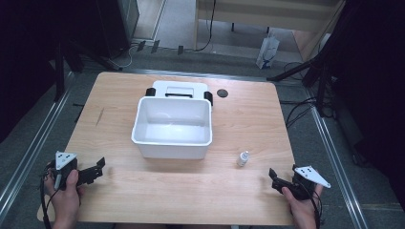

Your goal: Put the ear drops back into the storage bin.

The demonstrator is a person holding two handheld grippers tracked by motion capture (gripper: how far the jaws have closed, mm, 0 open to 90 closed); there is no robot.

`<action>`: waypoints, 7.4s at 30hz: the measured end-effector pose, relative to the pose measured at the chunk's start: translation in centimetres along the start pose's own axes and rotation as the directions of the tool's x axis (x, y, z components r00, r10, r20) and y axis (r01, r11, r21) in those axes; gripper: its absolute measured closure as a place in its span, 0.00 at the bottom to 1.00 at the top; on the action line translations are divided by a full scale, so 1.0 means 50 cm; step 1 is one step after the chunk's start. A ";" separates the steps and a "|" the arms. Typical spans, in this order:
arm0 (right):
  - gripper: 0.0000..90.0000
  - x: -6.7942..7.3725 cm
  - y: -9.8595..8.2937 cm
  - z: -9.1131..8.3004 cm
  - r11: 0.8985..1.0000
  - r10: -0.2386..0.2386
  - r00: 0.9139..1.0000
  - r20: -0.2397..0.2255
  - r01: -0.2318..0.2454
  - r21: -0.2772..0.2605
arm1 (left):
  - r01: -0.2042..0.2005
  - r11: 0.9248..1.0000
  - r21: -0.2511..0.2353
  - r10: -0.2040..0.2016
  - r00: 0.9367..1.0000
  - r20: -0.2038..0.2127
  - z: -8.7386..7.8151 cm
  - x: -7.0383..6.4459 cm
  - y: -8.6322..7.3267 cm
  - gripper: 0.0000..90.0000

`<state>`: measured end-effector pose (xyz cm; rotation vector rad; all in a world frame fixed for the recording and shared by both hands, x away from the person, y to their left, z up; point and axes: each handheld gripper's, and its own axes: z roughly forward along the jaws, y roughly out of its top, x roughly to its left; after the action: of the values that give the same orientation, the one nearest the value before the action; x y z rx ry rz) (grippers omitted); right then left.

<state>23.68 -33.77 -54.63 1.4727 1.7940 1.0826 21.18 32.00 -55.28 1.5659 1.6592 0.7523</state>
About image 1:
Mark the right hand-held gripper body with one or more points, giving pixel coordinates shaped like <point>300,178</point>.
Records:
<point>305,186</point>

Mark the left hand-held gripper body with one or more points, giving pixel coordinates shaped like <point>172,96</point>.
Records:
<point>65,173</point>

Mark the small white bottle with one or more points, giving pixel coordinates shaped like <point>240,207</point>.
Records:
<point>243,159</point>

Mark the white plastic storage box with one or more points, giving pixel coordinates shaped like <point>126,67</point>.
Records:
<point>173,127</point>

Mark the person's right hand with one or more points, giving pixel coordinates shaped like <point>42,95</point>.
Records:
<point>301,208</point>

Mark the person's left hand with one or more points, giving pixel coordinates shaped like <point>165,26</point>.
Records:
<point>65,203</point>

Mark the black round table grommet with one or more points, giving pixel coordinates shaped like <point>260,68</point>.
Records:
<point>222,93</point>

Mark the white lid with black latches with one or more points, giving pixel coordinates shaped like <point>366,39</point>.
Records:
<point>180,87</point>

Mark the black tripod stand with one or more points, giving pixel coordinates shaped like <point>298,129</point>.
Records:
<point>318,68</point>

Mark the white paper bag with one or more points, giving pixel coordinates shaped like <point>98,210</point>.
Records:
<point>268,51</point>

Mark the dark cabinet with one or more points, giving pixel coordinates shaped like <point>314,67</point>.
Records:
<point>119,25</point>

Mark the light wooden bench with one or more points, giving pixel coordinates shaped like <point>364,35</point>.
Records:
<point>254,16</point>

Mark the metal floor rail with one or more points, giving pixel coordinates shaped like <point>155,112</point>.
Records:
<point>35,140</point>
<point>337,165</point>

